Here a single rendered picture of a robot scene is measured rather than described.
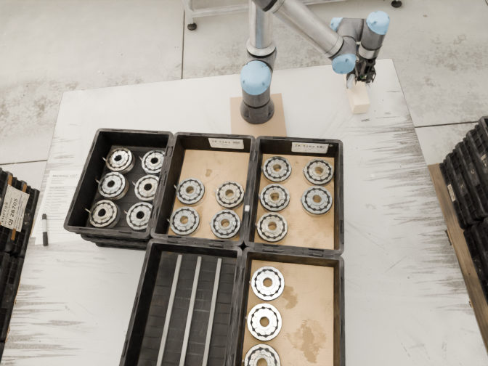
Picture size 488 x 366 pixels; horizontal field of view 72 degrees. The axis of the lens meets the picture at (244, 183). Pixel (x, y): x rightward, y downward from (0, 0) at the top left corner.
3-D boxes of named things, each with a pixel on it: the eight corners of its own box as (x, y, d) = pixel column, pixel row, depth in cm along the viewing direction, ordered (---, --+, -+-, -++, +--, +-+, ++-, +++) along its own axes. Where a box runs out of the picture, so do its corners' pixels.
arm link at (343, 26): (330, 34, 114) (363, 35, 112) (332, 11, 119) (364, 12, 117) (327, 52, 121) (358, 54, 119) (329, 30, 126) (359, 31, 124)
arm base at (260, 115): (237, 99, 152) (236, 83, 143) (271, 94, 152) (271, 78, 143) (242, 126, 145) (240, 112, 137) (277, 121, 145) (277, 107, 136)
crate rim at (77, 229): (100, 131, 129) (96, 127, 127) (176, 134, 125) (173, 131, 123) (64, 232, 112) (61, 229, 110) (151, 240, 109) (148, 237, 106)
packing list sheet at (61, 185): (46, 171, 148) (46, 171, 147) (97, 166, 147) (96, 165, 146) (29, 245, 134) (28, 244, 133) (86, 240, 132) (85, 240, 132)
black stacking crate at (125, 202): (111, 144, 137) (98, 128, 127) (181, 148, 134) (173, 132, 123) (80, 239, 121) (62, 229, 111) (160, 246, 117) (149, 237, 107)
